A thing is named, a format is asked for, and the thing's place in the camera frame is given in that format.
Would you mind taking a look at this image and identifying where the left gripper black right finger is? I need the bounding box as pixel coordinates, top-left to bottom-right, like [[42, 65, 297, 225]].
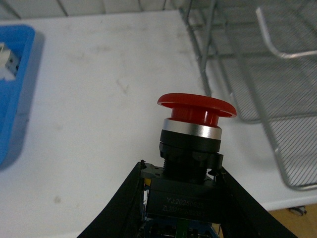
[[209, 168, 296, 238]]

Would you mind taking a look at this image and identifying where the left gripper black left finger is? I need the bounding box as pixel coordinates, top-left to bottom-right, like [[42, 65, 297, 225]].
[[79, 160, 145, 238]]

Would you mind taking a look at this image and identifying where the red emergency stop button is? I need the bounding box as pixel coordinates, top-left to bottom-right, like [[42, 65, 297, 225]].
[[138, 93, 237, 238]]

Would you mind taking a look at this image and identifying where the white circuit breaker module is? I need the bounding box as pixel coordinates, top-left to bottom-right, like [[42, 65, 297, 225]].
[[0, 42, 20, 81]]

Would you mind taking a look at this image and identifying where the blue plastic tray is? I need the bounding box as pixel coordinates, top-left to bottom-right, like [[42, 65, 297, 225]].
[[0, 24, 35, 162]]

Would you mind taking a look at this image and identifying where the grey wire mesh rack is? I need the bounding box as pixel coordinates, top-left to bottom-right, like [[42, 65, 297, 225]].
[[171, 0, 317, 190]]

